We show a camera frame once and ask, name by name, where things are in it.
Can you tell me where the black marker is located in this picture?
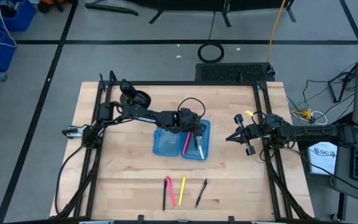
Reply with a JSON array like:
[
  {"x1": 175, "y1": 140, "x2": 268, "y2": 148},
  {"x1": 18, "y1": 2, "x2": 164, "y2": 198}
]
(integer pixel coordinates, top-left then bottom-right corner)
[{"x1": 162, "y1": 178, "x2": 168, "y2": 212}]

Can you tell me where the black floor stand bar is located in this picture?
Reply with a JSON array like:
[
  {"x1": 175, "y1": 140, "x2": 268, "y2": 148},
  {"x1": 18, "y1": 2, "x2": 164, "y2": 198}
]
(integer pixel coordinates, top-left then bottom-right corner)
[{"x1": 85, "y1": 2, "x2": 139, "y2": 16}]

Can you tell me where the pink pen with yellow cap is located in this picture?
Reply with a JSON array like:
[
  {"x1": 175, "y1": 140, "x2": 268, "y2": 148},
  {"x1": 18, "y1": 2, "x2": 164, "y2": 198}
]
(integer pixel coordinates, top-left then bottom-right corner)
[{"x1": 181, "y1": 132, "x2": 192, "y2": 156}]

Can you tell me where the black perforated case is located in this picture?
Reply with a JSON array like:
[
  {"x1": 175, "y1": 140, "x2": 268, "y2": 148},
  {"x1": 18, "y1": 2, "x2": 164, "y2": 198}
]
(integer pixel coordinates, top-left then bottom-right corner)
[{"x1": 195, "y1": 62, "x2": 276, "y2": 83}]

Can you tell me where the black looped gripper cable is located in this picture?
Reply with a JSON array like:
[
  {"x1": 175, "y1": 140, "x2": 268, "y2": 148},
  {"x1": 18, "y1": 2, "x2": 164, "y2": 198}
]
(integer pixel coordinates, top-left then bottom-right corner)
[{"x1": 177, "y1": 97, "x2": 206, "y2": 118}]

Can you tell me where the yellow highlighter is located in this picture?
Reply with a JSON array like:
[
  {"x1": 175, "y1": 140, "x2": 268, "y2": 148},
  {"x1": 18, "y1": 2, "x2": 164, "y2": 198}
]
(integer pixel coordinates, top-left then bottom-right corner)
[{"x1": 178, "y1": 175, "x2": 187, "y2": 207}]

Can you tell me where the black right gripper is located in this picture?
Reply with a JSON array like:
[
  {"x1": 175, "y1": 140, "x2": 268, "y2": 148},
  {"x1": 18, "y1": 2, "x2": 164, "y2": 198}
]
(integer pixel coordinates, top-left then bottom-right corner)
[{"x1": 226, "y1": 113, "x2": 267, "y2": 157}]

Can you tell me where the white printed paper sheet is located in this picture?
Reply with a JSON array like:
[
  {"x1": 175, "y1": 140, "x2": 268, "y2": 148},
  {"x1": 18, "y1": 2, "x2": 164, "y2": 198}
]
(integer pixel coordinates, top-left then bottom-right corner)
[{"x1": 308, "y1": 141, "x2": 339, "y2": 176}]

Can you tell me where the black coiled cable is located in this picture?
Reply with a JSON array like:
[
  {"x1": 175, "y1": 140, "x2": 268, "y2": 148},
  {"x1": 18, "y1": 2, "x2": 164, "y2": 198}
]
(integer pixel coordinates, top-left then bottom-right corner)
[{"x1": 196, "y1": 42, "x2": 226, "y2": 64}]

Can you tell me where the grey desk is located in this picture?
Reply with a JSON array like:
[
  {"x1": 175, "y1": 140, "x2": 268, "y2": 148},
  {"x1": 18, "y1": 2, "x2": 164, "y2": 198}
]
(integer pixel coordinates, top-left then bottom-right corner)
[{"x1": 331, "y1": 123, "x2": 358, "y2": 200}]

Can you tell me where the pink highlighter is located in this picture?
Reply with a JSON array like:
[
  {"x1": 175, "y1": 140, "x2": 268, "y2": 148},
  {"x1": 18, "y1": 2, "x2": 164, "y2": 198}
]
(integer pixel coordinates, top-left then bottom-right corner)
[{"x1": 165, "y1": 176, "x2": 177, "y2": 207}]

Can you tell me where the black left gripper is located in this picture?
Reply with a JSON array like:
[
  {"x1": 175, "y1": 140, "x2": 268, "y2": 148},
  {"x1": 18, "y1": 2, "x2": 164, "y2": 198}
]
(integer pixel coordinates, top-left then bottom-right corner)
[{"x1": 177, "y1": 107, "x2": 206, "y2": 139}]

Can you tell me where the blue black ballpoint pen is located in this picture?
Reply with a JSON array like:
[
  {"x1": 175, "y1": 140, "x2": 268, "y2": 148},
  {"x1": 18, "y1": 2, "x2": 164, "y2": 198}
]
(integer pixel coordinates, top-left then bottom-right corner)
[{"x1": 195, "y1": 179, "x2": 208, "y2": 209}]

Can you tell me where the black partition screen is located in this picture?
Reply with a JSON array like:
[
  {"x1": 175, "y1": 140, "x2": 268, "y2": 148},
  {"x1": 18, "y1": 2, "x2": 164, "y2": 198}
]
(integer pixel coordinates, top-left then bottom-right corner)
[{"x1": 126, "y1": 0, "x2": 297, "y2": 28}]

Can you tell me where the yellow hanging cable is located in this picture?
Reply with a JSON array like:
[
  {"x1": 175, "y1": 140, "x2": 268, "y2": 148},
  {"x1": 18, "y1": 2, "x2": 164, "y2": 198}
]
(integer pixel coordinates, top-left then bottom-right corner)
[{"x1": 267, "y1": 0, "x2": 288, "y2": 63}]

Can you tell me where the blue plastic supply box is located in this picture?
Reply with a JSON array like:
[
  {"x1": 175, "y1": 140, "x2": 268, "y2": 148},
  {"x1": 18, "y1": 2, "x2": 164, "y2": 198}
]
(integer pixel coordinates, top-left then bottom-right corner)
[{"x1": 152, "y1": 119, "x2": 211, "y2": 161}]

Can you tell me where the silver arm base bracket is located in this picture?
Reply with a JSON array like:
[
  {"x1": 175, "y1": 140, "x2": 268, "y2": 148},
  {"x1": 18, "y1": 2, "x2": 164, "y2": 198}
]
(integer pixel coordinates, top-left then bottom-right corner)
[{"x1": 62, "y1": 126, "x2": 83, "y2": 138}]

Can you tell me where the black aluminium table frame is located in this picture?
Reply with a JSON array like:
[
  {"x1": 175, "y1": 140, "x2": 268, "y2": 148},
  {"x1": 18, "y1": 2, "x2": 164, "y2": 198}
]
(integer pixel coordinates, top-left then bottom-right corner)
[{"x1": 50, "y1": 70, "x2": 316, "y2": 224}]

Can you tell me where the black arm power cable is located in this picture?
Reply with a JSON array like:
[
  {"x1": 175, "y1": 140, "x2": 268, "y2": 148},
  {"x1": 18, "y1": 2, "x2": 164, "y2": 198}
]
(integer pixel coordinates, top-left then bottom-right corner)
[{"x1": 54, "y1": 144, "x2": 85, "y2": 215}]

